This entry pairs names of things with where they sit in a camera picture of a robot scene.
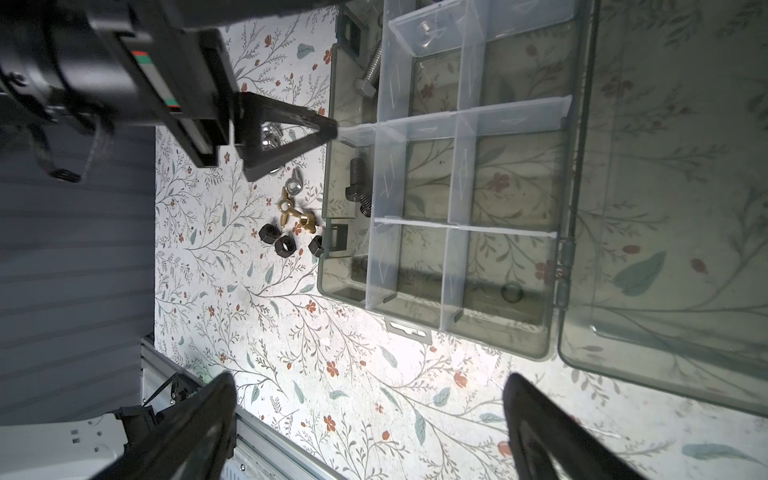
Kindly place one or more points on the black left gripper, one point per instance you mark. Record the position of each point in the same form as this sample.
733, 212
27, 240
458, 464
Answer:
98, 65

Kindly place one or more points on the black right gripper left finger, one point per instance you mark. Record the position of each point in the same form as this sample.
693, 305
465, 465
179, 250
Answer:
193, 443

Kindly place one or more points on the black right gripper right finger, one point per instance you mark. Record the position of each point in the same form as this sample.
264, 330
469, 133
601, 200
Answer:
542, 435

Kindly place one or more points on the silver flange nut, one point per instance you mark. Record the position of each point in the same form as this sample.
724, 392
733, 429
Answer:
272, 135

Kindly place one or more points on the silver wing nut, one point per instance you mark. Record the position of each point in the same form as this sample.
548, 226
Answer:
294, 185

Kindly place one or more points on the brass wing nut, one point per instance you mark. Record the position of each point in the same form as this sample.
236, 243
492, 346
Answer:
286, 207
307, 220

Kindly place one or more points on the black hex bolt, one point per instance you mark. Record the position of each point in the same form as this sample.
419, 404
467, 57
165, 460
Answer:
365, 203
358, 183

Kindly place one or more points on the small black nut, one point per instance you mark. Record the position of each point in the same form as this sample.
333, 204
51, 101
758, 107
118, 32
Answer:
285, 246
316, 246
269, 234

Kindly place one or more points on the translucent green organizer box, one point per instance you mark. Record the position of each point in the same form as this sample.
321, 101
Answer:
586, 178

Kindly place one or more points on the silver hex bolt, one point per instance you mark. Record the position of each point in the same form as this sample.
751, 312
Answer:
367, 85

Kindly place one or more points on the shiny silver nut pair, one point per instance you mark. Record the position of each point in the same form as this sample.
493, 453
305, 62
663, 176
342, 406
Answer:
430, 33

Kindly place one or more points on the aluminium front rail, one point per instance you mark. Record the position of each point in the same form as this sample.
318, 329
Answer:
259, 452

